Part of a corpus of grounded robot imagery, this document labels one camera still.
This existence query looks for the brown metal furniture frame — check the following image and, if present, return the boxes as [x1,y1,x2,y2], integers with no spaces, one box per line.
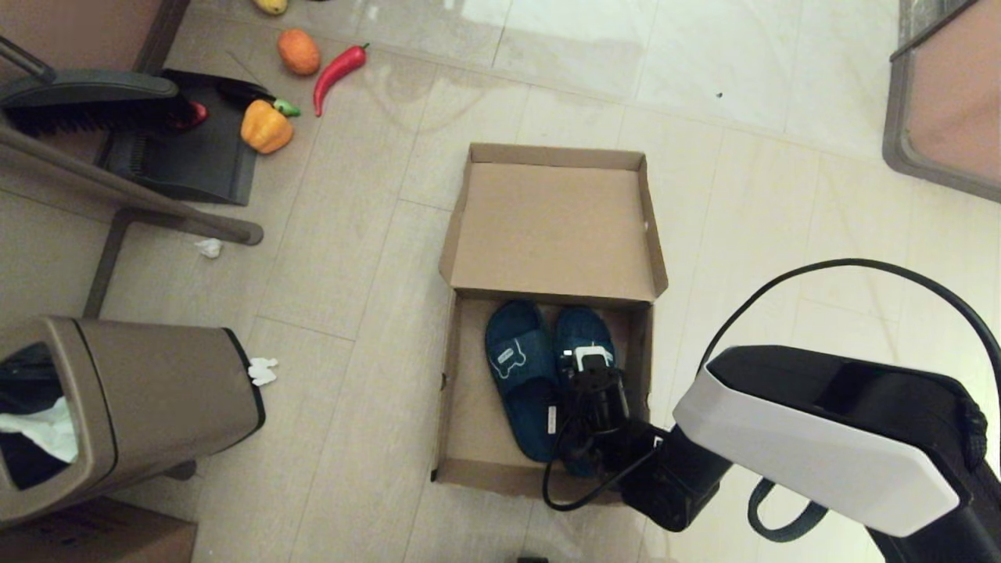
[0,125,265,320]

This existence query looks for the black bin liner bag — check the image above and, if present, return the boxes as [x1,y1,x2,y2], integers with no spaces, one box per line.
[0,342,75,489]

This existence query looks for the dark eggplant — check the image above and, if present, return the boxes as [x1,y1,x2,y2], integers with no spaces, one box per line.
[217,81,276,110]

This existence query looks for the black broom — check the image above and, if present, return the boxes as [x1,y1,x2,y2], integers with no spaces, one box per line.
[0,37,196,138]

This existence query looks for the brown plastic trash bin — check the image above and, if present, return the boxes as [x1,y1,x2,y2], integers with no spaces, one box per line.
[0,316,267,526]

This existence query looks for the black tagged right camera cable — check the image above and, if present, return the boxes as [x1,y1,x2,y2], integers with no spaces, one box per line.
[542,403,662,511]

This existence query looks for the yellow bell pepper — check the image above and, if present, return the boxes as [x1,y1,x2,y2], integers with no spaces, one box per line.
[241,99,302,156]

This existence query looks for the black dustpan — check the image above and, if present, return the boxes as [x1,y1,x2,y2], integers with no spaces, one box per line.
[102,70,274,207]

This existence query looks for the brown cabinet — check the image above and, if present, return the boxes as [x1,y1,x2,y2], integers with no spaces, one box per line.
[0,0,192,87]

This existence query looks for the white crumpled paper waste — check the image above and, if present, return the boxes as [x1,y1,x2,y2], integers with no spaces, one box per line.
[0,396,81,462]

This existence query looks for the dark blue slipper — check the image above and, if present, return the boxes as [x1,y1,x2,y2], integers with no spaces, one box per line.
[554,306,619,478]
[484,300,564,463]

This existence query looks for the brown cardboard shoe box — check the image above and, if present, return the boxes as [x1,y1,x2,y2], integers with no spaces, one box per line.
[430,143,669,505]

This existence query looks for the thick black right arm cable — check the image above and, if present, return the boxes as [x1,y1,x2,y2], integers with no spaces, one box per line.
[698,258,1001,544]

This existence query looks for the brown cardboard carton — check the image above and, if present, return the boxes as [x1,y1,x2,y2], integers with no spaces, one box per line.
[0,497,199,563]

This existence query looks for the orange fruit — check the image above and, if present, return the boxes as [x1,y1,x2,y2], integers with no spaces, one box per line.
[278,30,322,77]

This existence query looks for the red chili pepper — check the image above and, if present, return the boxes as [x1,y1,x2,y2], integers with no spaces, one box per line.
[314,45,369,118]

